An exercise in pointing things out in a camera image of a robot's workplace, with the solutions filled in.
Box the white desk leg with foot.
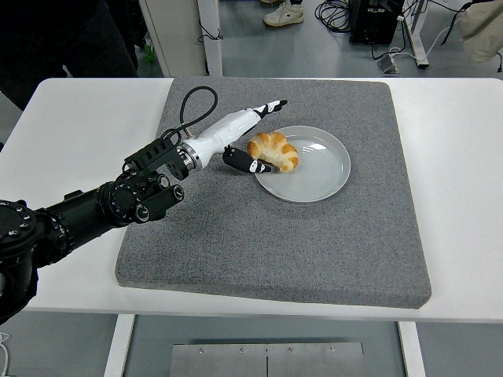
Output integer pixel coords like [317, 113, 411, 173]
[400, 0, 430, 70]

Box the white table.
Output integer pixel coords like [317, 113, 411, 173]
[0, 77, 503, 377]

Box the grey metal plate with screws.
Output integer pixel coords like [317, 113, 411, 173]
[169, 342, 365, 377]

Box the black cable bundle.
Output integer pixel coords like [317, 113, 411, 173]
[317, 0, 353, 32]

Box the beige cloth bag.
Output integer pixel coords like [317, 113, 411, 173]
[442, 0, 503, 74]

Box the grey power adapter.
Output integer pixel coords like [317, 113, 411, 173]
[376, 54, 401, 75]

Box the person's white shoe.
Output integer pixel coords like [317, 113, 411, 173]
[262, 1, 306, 27]

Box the grey speckled mat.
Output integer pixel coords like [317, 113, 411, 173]
[114, 77, 432, 310]

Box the golden croissant bread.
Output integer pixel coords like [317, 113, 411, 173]
[246, 131, 299, 173]

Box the thin white cable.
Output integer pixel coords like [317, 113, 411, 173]
[0, 331, 11, 372]

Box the white cabinet panel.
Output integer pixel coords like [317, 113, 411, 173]
[139, 0, 207, 78]

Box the grey round plate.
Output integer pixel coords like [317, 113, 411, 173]
[251, 125, 351, 204]

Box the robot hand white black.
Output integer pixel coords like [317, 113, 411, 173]
[187, 99, 289, 175]

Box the black computer tower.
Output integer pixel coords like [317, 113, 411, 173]
[349, 0, 406, 45]

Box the thin black cable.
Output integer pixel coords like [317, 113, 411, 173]
[197, 21, 223, 42]

